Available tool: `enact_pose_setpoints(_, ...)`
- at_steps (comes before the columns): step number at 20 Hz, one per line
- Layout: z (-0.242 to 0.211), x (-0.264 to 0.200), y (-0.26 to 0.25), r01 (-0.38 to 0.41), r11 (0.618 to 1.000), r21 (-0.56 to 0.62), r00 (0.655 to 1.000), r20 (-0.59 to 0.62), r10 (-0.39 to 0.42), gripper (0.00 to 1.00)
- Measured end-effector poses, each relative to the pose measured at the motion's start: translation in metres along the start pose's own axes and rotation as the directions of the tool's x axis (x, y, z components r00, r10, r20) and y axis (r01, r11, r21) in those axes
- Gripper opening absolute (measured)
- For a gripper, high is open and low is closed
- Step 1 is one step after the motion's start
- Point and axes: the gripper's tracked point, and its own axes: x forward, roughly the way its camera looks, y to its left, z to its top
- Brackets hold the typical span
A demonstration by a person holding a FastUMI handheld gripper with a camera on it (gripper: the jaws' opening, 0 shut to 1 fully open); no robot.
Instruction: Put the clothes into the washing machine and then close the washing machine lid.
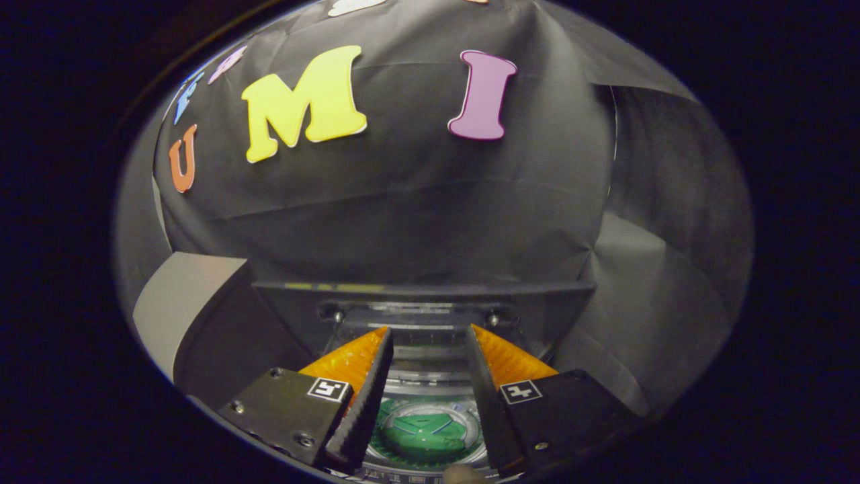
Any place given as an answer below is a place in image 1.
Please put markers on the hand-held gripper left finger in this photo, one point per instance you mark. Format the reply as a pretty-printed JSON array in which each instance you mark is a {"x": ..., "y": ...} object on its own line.
[{"x": 366, "y": 410}]

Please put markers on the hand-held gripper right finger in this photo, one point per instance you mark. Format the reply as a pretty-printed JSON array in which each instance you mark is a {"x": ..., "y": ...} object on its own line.
[{"x": 494, "y": 417}]

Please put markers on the grey washing machine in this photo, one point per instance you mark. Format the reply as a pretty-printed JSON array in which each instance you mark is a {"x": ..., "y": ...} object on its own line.
[{"x": 423, "y": 386}]

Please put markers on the green polo shirt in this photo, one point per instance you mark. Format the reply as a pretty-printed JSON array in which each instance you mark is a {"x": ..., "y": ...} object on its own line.
[{"x": 426, "y": 437}]

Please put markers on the black backdrop cloth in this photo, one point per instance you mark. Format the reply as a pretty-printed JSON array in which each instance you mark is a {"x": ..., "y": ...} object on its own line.
[{"x": 403, "y": 202}]

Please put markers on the grey cabinet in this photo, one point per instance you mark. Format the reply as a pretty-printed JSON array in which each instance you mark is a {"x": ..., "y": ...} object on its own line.
[{"x": 181, "y": 302}]

